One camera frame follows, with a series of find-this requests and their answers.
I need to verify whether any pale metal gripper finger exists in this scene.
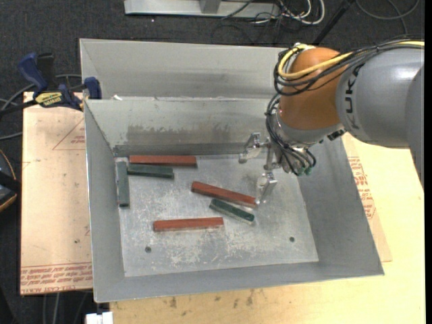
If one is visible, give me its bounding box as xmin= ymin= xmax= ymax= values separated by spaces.
xmin=238 ymin=132 xmax=263 ymax=165
xmin=254 ymin=171 xmax=279 ymax=206

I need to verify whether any dark green flat block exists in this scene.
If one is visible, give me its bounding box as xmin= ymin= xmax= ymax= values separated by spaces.
xmin=115 ymin=160 xmax=132 ymax=209
xmin=208 ymin=198 xmax=256 ymax=225
xmin=126 ymin=164 xmax=176 ymax=180

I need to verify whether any red-brown flat block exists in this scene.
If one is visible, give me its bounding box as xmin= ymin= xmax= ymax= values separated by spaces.
xmin=152 ymin=216 xmax=225 ymax=234
xmin=190 ymin=180 xmax=259 ymax=209
xmin=128 ymin=155 xmax=198 ymax=169

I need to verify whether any grey metal bin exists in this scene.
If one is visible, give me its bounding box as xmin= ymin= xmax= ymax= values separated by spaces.
xmin=79 ymin=38 xmax=385 ymax=304

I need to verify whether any brown cardboard board red print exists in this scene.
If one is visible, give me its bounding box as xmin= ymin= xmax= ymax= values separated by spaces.
xmin=20 ymin=90 xmax=394 ymax=297

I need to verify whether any black cylinder on white bracket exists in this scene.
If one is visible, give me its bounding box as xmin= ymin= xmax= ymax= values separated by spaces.
xmin=326 ymin=129 xmax=348 ymax=142

